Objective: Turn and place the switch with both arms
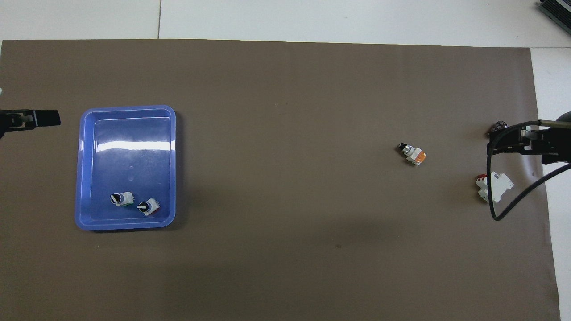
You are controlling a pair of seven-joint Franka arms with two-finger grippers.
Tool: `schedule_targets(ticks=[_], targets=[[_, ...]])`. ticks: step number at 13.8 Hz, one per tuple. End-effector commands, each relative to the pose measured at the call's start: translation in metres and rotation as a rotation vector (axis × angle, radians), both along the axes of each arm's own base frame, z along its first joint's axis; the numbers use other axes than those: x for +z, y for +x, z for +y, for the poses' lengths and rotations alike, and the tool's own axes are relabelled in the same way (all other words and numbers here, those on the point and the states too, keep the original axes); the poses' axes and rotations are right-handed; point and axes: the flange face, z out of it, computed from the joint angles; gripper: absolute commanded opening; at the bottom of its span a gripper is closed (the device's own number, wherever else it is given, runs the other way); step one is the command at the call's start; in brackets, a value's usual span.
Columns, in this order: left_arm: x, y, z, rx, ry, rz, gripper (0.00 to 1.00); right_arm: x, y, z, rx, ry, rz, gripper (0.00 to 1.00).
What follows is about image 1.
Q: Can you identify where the selector switch green base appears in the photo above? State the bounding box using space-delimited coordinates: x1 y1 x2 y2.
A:
110 192 135 208

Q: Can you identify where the white circuit breaker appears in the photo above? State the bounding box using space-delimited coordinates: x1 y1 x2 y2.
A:
476 172 514 204

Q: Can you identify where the blue plastic tray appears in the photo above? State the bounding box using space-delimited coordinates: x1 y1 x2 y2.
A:
75 105 177 231

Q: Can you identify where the grey finned metal device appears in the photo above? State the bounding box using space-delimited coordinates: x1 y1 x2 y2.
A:
538 0 571 34

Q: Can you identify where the brown table mat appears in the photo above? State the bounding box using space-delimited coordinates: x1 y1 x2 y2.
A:
0 39 562 321

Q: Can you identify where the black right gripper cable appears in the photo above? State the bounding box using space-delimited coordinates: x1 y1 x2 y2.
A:
487 119 571 222

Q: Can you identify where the selector switch orange base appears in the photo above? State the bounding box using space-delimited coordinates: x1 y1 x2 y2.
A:
397 142 427 166

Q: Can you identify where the selector switch red base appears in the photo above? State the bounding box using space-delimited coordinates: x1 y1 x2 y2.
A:
137 198 161 217

